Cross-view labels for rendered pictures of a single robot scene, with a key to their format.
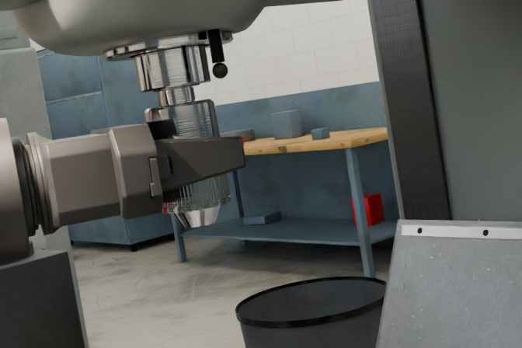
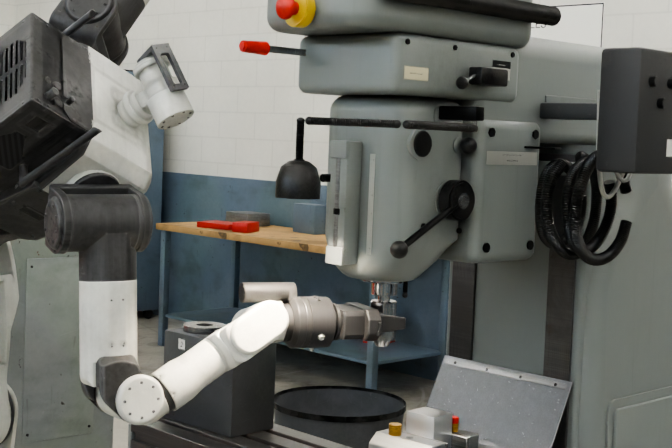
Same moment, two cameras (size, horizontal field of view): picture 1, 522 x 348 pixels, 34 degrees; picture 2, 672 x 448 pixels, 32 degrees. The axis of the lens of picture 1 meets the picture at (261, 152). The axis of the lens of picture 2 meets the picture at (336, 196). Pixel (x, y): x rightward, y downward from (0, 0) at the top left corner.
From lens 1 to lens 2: 153 cm
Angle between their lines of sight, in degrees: 5
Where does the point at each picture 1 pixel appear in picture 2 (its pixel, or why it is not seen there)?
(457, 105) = (485, 306)
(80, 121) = not seen: hidden behind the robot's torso
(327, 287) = (349, 395)
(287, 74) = (319, 163)
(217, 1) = (410, 273)
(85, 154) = (357, 317)
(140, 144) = (376, 317)
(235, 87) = (257, 162)
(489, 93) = (501, 304)
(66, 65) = not seen: hidden behind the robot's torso
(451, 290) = (465, 394)
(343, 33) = not seen: hidden behind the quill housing
